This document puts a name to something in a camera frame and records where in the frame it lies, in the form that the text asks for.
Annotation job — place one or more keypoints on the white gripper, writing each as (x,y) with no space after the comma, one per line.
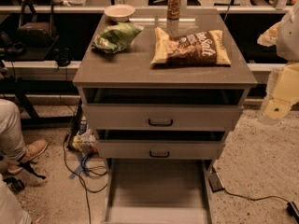
(289,41)

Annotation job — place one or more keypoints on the brown chip bag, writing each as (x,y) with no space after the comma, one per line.
(200,48)

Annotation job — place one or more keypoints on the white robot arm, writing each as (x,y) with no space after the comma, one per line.
(284,35)

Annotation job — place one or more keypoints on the grey drawer cabinet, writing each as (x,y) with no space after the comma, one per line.
(128,78)

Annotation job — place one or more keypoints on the green chip bag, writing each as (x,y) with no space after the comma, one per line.
(116,38)

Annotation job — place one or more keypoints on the bottom drawer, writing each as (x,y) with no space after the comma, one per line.
(158,192)

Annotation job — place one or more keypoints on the drawer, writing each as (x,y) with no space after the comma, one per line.
(161,150)
(163,117)
(158,192)

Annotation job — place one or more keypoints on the middle drawer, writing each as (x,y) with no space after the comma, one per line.
(161,150)

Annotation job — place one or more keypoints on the top drawer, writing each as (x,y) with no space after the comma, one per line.
(163,117)

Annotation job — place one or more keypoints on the black power adapter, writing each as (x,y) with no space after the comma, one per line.
(215,182)

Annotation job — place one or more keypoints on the orange drink can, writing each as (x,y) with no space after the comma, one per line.
(173,9)

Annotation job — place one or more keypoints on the white bowl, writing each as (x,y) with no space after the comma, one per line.
(119,13)

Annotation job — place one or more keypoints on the snack bags on floor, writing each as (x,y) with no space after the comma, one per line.
(84,142)

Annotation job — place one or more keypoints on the black chair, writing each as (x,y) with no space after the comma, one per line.
(38,37)

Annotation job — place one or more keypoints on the person's leg with shoe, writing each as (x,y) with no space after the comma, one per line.
(12,146)

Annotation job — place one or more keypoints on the person's knee near camera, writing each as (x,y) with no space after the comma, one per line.
(11,211)

